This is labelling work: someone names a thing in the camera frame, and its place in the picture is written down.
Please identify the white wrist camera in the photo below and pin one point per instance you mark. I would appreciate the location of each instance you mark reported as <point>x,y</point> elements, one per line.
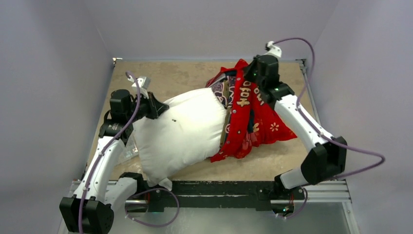
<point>141,86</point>
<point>273,49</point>

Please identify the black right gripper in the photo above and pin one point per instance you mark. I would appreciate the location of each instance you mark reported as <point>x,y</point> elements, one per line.
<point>257,69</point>

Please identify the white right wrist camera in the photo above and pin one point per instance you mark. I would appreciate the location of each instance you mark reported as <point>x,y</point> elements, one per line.
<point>273,49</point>

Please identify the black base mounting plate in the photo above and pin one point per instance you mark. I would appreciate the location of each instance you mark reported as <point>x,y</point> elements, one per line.
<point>258,195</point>

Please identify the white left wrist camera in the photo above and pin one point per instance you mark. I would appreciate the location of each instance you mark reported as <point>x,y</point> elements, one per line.
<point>141,86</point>

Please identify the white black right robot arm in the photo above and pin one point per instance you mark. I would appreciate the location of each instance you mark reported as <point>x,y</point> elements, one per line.
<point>282,100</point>

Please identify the red printed pillowcase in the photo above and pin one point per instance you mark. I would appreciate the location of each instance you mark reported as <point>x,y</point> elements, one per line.
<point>249,121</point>

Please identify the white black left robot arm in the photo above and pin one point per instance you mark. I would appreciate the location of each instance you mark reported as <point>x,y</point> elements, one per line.
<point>103,161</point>

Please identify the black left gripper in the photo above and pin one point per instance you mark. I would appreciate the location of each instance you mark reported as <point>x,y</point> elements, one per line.
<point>155,107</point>

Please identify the white pillow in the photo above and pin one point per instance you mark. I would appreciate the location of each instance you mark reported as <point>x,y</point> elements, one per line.
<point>188,132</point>

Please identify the aluminium front frame rail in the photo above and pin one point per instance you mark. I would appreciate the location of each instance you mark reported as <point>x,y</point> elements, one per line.
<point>325,192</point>

